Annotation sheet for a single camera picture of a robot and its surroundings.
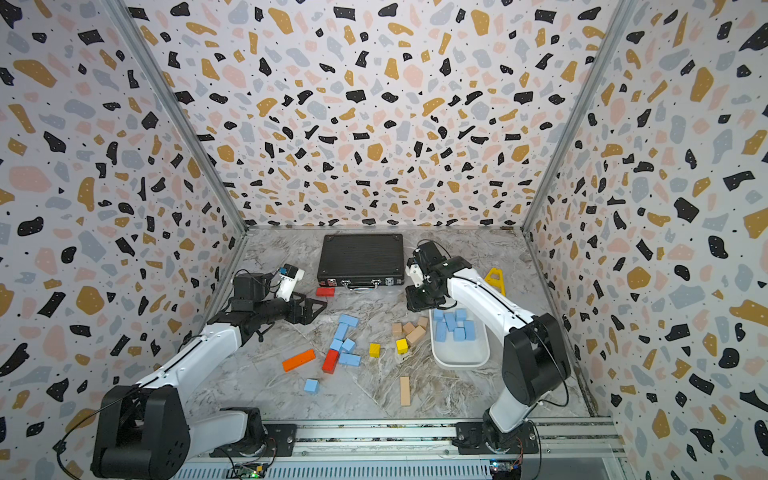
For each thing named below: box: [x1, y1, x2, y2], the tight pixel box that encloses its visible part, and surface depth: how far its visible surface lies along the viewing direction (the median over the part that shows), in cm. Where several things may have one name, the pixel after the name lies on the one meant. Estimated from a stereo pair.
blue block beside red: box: [339, 353, 362, 367], surface depth 88 cm
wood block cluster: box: [391, 316, 429, 345], surface depth 93 cm
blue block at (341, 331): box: [335, 322, 349, 342], surface depth 94 cm
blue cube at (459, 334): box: [453, 327, 466, 342], surface depth 93 cm
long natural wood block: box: [400, 376, 411, 406], surface depth 83 cm
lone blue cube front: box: [304, 379, 319, 393], surface depth 82 cm
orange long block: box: [282, 349, 317, 372], surface depth 89 cm
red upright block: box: [322, 349, 340, 375], surface depth 87 cm
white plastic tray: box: [428, 309, 490, 369], surface depth 92 cm
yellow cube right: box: [396, 338, 409, 355], surface depth 90 cm
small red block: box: [316, 287, 335, 297], surface depth 105 cm
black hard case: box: [317, 234, 405, 291], surface depth 105 cm
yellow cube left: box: [369, 343, 381, 358], surface depth 89 cm
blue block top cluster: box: [337, 314, 359, 331], surface depth 97 cm
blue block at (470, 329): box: [465, 320, 475, 340], surface depth 95 cm
